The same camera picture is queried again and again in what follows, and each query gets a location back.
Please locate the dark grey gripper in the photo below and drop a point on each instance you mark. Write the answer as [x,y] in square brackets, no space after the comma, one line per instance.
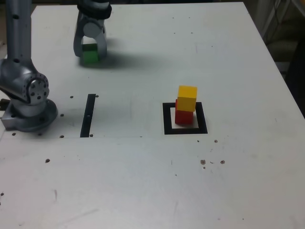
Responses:
[95,20]

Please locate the green cube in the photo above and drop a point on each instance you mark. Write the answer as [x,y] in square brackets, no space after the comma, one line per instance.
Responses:
[90,57]

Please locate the yellow cube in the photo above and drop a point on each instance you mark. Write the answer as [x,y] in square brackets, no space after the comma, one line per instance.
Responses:
[187,100]

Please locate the red cube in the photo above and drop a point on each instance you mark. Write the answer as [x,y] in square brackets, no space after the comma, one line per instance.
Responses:
[183,118]

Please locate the black tape square outline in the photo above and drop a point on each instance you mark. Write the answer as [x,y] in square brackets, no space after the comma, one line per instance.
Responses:
[166,119]

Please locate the black tape strip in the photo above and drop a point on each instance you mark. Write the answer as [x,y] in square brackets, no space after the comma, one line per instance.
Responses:
[87,119]

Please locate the white metal frame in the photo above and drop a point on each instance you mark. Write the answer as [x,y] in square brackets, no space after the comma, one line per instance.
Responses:
[267,23]

